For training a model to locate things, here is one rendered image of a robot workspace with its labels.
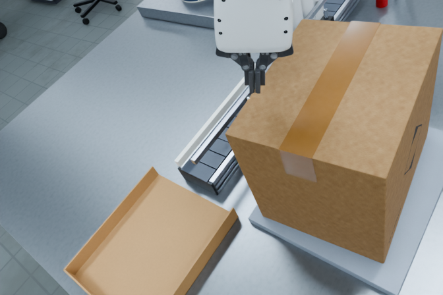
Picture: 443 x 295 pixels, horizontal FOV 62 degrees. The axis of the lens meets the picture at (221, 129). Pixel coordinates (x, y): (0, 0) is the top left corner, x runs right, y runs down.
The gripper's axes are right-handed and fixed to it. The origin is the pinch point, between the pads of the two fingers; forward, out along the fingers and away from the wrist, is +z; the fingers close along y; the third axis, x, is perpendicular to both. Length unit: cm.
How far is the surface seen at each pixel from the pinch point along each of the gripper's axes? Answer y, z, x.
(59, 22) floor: 220, 141, -291
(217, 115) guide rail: 10.9, 27.9, -22.6
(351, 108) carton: -13.8, 3.7, 2.6
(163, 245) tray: 20.7, 40.6, 5.8
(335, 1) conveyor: -21, 20, -66
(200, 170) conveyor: 13.8, 33.1, -9.2
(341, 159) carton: -11.6, 5.0, 11.2
